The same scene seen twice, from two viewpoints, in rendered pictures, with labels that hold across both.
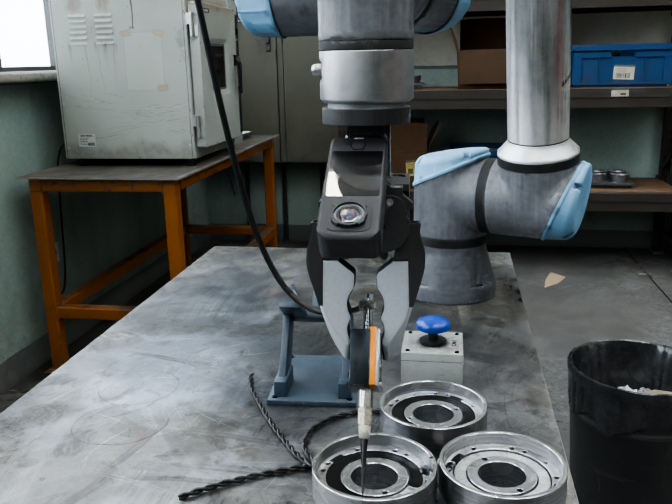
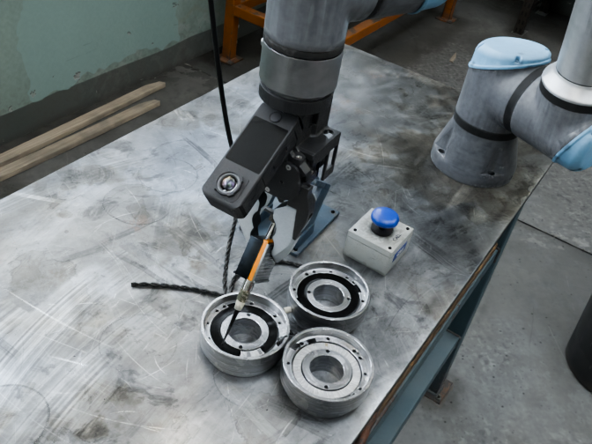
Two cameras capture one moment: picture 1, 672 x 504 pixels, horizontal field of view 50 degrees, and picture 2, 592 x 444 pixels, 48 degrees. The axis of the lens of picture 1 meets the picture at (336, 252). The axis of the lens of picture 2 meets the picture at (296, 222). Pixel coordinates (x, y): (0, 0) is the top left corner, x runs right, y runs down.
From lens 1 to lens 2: 35 cm
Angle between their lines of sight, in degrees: 29
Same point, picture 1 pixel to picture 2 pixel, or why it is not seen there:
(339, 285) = not seen: hidden behind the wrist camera
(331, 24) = (267, 22)
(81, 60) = not seen: outside the picture
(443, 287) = (456, 165)
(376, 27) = (295, 40)
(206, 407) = (198, 213)
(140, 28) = not seen: outside the picture
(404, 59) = (319, 68)
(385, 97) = (294, 94)
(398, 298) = (285, 231)
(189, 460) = (158, 255)
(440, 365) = (373, 252)
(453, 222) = (484, 114)
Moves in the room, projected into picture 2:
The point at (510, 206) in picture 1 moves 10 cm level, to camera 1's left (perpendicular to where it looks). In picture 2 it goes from (532, 124) to (469, 103)
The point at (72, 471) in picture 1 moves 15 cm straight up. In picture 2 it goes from (85, 233) to (78, 142)
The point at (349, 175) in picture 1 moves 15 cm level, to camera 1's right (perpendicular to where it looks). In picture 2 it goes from (251, 144) to (400, 201)
